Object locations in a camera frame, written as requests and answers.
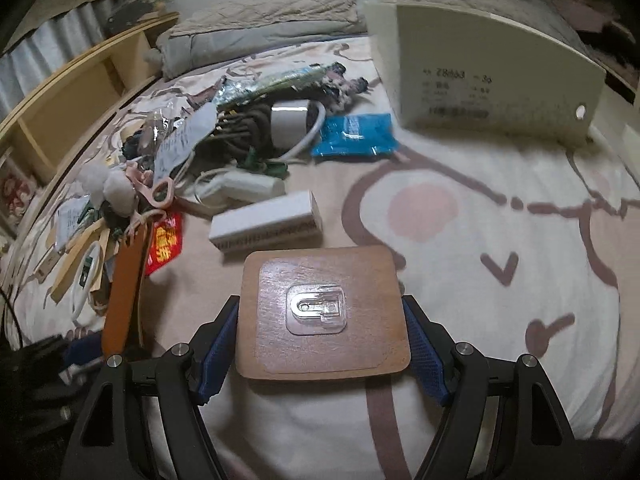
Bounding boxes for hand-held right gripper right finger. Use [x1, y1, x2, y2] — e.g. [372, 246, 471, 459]
[401, 294, 581, 480]

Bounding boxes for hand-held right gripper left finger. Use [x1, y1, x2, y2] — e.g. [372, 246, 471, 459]
[60, 294, 241, 480]

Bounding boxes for brown wooden board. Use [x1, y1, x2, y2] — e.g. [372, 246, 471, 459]
[235, 247, 412, 381]

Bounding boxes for white patterned rectangular box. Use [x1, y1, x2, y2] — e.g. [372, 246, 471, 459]
[208, 190, 322, 255]

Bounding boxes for white storage box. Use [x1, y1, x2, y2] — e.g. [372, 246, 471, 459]
[362, 0, 607, 147]

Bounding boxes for brown shoehorn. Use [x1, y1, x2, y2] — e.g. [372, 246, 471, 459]
[101, 220, 151, 361]

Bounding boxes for red charm packet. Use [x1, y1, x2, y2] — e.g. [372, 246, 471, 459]
[145, 212, 183, 277]

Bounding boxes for pink plastic scissors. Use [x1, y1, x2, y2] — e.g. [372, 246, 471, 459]
[127, 162, 176, 208]

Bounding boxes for wooden stick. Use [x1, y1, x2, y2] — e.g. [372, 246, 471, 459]
[50, 225, 108, 303]

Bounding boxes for white pompom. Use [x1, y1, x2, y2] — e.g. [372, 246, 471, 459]
[102, 170, 138, 216]
[77, 165, 108, 193]

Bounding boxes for white paper slip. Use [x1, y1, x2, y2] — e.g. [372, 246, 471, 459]
[52, 200, 101, 256]

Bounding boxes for printed clear plastic bag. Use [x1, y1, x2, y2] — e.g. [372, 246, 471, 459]
[152, 107, 218, 188]

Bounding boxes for blue foil packet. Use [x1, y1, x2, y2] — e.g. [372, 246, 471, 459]
[310, 113, 399, 161]

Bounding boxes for floral printed box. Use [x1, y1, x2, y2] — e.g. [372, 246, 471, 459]
[0, 167, 38, 221]

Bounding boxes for green patterned foil packet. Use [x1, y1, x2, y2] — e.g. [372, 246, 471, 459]
[215, 62, 346, 108]

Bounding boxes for dark floral scrunchie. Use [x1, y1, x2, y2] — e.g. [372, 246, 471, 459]
[320, 62, 371, 111]

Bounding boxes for wooden shelf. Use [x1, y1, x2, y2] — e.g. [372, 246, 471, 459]
[0, 12, 181, 241]

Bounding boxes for grey quilt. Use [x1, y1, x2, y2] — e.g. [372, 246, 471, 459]
[157, 0, 576, 78]

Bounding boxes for grey curtain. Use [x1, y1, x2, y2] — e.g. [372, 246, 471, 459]
[0, 0, 126, 121]

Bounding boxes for bag on shelf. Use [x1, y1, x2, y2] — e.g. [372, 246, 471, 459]
[105, 0, 171, 36]

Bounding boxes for pink clothes pile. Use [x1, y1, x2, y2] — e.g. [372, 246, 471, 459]
[555, 0, 640, 91]

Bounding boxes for white plastic ring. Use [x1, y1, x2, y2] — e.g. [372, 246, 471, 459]
[70, 241, 105, 323]

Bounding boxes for white charger with cable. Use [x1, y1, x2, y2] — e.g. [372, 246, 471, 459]
[192, 169, 286, 211]

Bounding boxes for black cable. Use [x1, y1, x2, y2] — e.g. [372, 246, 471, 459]
[0, 285, 26, 351]

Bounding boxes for dark cord bundle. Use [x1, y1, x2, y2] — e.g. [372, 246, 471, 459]
[200, 105, 281, 166]

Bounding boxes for white power adapter with cable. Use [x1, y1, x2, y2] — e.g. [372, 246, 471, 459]
[270, 101, 328, 166]

